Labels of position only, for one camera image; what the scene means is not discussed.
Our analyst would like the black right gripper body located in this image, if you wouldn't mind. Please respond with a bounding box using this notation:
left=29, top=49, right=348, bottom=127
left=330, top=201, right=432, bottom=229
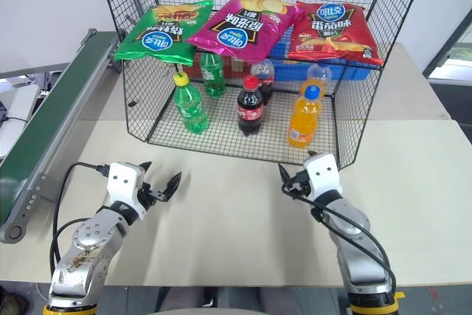
left=282, top=169, right=313, bottom=200

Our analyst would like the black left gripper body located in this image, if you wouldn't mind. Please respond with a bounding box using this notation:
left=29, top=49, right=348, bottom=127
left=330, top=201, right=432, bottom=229
left=136, top=180, right=167, bottom=216

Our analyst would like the orange soda bottle blue cap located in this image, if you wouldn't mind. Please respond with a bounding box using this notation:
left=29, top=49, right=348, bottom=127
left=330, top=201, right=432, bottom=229
left=305, top=63, right=333, bottom=99
left=287, top=85, right=325, bottom=150

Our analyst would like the green soda bottle yellow cap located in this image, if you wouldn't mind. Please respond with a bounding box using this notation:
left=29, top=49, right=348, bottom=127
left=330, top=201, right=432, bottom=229
left=173, top=72, right=210, bottom=135

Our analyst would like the cola bottle red cap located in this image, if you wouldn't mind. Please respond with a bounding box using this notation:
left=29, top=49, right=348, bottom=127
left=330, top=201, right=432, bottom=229
left=237, top=75, right=264, bottom=136

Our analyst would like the cola bottle pale label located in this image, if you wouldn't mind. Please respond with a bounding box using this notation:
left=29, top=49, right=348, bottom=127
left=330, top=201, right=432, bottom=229
left=250, top=58, right=276, bottom=106

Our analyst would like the blue plastic crate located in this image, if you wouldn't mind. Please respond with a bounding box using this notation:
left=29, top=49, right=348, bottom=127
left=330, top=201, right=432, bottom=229
left=270, top=30, right=374, bottom=82

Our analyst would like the dark rounded shape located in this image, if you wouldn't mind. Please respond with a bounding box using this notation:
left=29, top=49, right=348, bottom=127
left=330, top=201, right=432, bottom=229
left=94, top=285, right=353, bottom=315

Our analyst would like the red potato chips bag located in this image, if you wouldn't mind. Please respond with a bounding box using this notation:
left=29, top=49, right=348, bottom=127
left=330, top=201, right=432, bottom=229
left=286, top=0, right=384, bottom=67

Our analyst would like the green potato chips bag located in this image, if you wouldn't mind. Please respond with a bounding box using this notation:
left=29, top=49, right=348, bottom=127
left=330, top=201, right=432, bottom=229
left=114, top=0, right=215, bottom=67

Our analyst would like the white side desk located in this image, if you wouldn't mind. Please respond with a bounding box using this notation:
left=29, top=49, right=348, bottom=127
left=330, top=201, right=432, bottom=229
left=0, top=81, right=41, bottom=161

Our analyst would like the magenta potato chips bag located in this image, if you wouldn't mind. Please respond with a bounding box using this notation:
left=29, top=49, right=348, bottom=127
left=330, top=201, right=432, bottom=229
left=184, top=0, right=305, bottom=66

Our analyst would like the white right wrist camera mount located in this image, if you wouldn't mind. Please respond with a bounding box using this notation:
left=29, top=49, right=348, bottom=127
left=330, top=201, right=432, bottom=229
left=302, top=152, right=344, bottom=202

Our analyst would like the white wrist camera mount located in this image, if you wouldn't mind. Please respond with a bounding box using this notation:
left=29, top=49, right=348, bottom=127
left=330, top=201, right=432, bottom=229
left=302, top=152, right=344, bottom=202
left=106, top=162, right=148, bottom=222

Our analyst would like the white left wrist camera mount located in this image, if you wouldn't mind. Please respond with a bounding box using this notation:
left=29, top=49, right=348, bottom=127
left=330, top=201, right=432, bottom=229
left=106, top=162, right=148, bottom=222

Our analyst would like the black wire mesh basket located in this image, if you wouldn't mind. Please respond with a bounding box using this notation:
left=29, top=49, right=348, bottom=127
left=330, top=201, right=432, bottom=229
left=96, top=0, right=431, bottom=170

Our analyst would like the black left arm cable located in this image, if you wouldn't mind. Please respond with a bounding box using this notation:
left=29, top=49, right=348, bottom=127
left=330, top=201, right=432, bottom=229
left=49, top=162, right=112, bottom=269

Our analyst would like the green conveyor belt grey frame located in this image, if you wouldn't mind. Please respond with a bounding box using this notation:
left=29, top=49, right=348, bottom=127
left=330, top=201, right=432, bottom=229
left=0, top=29, right=128, bottom=245

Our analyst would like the dark window frame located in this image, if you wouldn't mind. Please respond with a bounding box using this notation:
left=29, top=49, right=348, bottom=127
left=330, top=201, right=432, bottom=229
left=422, top=0, right=472, bottom=80

